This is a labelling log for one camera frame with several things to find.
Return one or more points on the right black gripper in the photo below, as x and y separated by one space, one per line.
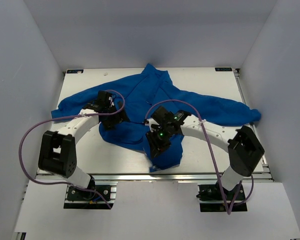
155 146

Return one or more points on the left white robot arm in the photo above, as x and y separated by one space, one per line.
58 154

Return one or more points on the blue table label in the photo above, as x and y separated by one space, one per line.
223 69
74 71

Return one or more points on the aluminium rail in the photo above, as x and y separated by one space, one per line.
264 162
153 177

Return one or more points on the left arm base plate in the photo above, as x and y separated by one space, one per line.
80 200

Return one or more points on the aluminium front rail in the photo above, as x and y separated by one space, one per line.
153 177

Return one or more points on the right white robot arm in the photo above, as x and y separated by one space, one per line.
242 145

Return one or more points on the left blue table label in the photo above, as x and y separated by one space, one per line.
74 71

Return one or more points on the blue zip jacket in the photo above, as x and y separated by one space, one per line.
124 150

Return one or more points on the aluminium right side rail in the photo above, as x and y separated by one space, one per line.
264 162

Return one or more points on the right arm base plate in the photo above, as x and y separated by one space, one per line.
210 199

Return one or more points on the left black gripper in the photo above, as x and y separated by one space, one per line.
119 117

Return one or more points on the right blue table label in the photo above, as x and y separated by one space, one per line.
223 69

